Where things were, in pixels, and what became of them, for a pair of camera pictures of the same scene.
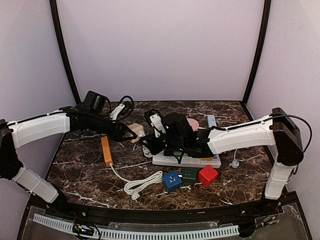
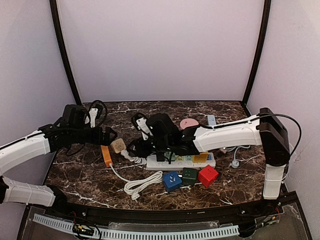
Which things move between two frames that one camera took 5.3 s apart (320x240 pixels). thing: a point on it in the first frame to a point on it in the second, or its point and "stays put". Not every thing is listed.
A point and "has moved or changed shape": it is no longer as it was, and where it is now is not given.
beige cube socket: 139,130 to 118,145
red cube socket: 207,175 stays put
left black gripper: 119,131 to 104,136
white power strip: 162,159 has moved or changed shape
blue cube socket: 172,181 stays put
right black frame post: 260,46 stays put
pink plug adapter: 193,123 stays put
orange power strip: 106,151 stays put
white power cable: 133,187 stays put
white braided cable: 146,151 has moved or changed shape
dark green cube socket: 189,176 stays put
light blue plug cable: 235,163 stays put
